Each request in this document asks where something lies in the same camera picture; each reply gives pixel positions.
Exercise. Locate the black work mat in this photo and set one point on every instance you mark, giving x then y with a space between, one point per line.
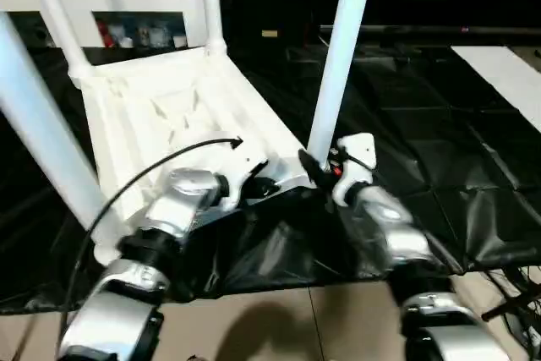
439 141

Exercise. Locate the black flat screen panel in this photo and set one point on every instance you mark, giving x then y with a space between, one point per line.
439 31

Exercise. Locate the white flat board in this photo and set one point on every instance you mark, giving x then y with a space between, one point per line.
503 69

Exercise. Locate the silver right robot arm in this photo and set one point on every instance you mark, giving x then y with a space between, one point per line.
397 234

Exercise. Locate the small yellow tag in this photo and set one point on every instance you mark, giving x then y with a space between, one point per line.
269 34

